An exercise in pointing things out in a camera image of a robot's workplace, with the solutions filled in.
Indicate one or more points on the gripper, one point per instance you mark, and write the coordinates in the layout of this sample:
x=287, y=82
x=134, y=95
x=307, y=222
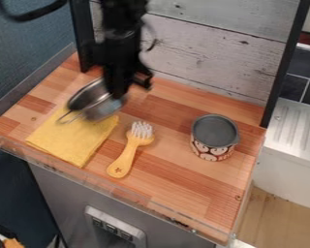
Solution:
x=121, y=51

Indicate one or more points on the silver pot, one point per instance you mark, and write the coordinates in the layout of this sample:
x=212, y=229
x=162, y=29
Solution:
x=95, y=105

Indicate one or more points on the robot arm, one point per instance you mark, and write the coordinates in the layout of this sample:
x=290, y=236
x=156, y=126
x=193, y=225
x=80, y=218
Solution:
x=119, y=14

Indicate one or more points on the yellow brush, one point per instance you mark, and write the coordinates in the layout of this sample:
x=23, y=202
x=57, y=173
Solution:
x=131, y=147

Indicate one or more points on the yellow cloth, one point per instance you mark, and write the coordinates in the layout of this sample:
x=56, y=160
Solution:
x=73, y=137

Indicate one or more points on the can with mushroom print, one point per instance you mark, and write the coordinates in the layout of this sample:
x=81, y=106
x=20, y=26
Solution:
x=213, y=137

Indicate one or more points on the white furniture unit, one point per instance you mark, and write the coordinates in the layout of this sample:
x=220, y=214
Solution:
x=291, y=145

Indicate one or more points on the black frame post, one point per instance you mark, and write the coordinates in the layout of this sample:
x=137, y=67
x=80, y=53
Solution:
x=285, y=61
x=82, y=32

